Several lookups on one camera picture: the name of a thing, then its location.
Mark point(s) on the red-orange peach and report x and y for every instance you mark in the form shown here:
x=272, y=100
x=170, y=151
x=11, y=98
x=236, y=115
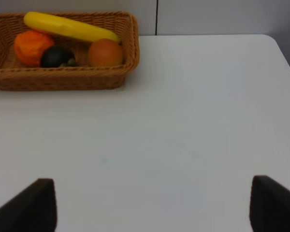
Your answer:
x=105, y=52

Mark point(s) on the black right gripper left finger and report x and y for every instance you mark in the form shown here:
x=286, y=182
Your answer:
x=32, y=210

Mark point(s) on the orange wicker basket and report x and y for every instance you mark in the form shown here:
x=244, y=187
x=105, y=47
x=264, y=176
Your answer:
x=15, y=76

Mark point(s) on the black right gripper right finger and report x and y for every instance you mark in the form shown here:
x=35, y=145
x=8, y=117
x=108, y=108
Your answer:
x=269, y=209

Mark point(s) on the orange tangerine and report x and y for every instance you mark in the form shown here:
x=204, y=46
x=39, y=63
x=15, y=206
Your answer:
x=30, y=45

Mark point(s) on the dark green mangosteen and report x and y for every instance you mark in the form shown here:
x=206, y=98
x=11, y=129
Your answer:
x=57, y=56

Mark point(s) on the yellow banana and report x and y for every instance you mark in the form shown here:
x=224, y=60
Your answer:
x=57, y=25

